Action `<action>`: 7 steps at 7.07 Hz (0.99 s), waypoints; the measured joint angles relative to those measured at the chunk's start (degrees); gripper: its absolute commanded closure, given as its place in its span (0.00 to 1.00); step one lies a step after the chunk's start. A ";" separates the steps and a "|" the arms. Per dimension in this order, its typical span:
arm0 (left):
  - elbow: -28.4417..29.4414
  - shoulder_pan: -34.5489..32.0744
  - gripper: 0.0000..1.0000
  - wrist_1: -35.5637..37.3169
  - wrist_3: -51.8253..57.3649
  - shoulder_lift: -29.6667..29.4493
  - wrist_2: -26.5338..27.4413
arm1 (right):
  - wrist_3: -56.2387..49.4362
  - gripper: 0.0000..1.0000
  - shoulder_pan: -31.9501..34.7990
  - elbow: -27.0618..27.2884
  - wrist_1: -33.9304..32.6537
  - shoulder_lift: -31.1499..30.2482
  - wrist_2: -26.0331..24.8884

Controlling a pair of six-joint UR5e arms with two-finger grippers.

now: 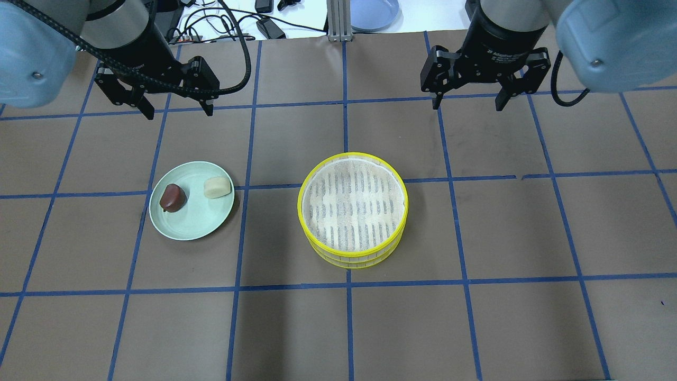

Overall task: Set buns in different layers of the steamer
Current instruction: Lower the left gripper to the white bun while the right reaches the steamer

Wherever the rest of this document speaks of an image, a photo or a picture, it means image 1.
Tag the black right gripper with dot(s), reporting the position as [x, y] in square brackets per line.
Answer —
[494, 39]

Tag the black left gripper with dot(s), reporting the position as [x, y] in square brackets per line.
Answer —
[138, 59]

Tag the yellow steamer layer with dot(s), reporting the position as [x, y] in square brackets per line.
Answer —
[352, 189]
[356, 248]

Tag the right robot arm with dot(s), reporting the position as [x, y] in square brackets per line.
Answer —
[599, 46]

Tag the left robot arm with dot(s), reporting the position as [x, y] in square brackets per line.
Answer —
[36, 59]

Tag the white bun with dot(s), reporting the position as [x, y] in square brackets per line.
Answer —
[216, 187]

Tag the brown bun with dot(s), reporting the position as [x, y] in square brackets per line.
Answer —
[173, 198]

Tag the light green plate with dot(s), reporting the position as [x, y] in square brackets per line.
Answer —
[200, 216]

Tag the black power adapter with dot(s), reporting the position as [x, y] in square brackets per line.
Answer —
[269, 29]

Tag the blue plate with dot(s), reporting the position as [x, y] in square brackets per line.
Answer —
[373, 16]

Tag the aluminium frame post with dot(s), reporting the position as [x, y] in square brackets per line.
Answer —
[339, 21]

